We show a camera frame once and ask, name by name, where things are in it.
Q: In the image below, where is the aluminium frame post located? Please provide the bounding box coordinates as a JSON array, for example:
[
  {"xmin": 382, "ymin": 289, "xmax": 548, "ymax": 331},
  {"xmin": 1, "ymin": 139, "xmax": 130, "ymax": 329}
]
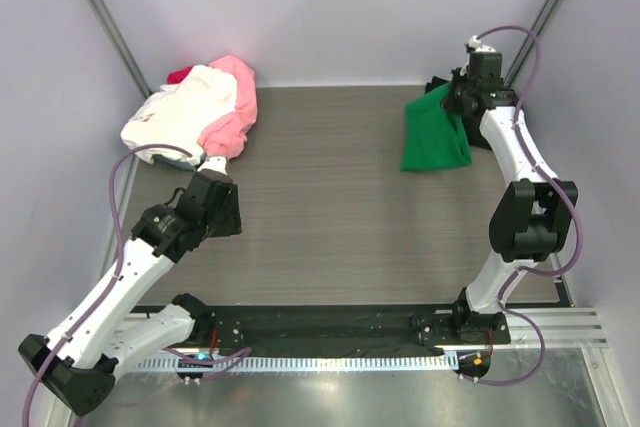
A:
[
  {"xmin": 86, "ymin": 0, "xmax": 151, "ymax": 97},
  {"xmin": 504, "ymin": 0, "xmax": 564, "ymax": 87}
]

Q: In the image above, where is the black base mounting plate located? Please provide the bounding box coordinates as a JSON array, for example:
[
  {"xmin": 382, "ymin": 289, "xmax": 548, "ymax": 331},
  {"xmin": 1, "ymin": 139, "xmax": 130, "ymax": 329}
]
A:
[{"xmin": 209, "ymin": 302, "xmax": 511, "ymax": 348}]

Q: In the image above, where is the folded black t-shirt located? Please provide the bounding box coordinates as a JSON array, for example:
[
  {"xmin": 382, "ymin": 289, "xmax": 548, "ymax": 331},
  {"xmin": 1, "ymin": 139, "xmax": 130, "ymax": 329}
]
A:
[{"xmin": 424, "ymin": 76, "xmax": 491, "ymax": 151}]

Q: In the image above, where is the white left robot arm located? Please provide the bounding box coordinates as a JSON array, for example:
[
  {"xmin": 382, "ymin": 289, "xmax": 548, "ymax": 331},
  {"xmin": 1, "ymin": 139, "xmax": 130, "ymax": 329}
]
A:
[{"xmin": 18, "ymin": 156, "xmax": 241, "ymax": 417}]

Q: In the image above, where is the white t-shirt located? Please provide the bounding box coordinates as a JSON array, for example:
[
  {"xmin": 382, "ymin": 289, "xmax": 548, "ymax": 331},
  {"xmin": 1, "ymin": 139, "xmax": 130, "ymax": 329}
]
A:
[{"xmin": 121, "ymin": 65, "xmax": 237, "ymax": 166}]

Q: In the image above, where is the green t-shirt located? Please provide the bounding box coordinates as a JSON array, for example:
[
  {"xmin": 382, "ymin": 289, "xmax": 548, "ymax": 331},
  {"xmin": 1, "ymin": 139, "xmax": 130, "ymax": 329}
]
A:
[{"xmin": 400, "ymin": 82, "xmax": 472, "ymax": 172}]

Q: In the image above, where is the light blue t-shirt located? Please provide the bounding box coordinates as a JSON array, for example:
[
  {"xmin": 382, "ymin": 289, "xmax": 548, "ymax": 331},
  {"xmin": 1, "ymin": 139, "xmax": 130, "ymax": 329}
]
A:
[{"xmin": 153, "ymin": 155, "xmax": 196, "ymax": 172}]

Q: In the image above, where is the pink t-shirt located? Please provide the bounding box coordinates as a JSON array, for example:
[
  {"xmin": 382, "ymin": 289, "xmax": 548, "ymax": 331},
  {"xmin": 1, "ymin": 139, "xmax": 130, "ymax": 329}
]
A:
[{"xmin": 198, "ymin": 55, "xmax": 258, "ymax": 159}]

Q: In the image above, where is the red t-shirt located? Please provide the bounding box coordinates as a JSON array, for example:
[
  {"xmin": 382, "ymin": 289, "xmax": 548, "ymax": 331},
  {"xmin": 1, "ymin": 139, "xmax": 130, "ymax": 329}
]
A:
[{"xmin": 166, "ymin": 66, "xmax": 193, "ymax": 85}]

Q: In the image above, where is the aluminium frame post left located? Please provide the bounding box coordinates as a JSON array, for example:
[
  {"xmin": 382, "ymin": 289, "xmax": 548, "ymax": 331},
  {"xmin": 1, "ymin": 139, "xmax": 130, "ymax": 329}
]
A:
[{"xmin": 86, "ymin": 0, "xmax": 151, "ymax": 97}]

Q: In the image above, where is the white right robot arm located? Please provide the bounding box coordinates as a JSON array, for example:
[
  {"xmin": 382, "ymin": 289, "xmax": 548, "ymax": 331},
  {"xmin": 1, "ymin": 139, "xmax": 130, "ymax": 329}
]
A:
[{"xmin": 442, "ymin": 38, "xmax": 578, "ymax": 343}]

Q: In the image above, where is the aluminium rail right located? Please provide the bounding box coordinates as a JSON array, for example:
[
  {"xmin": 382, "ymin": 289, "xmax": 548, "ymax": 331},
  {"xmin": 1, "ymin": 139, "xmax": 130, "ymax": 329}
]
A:
[{"xmin": 501, "ymin": 305, "xmax": 610, "ymax": 349}]

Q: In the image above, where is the slotted cable duct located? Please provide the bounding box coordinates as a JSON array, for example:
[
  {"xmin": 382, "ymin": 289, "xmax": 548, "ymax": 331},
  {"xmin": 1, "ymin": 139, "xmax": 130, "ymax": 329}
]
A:
[{"xmin": 131, "ymin": 351, "xmax": 459, "ymax": 375}]

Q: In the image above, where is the aluminium frame post right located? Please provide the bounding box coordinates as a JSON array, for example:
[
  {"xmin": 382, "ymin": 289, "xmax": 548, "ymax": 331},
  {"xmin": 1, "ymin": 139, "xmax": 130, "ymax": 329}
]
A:
[{"xmin": 504, "ymin": 0, "xmax": 564, "ymax": 87}]

